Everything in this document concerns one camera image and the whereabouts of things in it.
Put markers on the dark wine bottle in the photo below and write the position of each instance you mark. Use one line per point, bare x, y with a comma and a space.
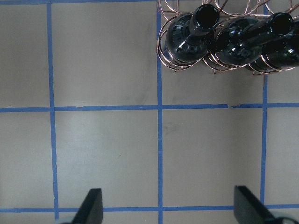
231, 46
190, 36
282, 54

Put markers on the copper wire bottle basket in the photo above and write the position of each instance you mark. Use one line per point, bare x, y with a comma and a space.
256, 8

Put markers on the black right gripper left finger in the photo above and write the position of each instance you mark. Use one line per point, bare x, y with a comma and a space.
91, 209

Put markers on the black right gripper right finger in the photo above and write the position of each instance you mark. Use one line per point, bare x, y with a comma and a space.
249, 210

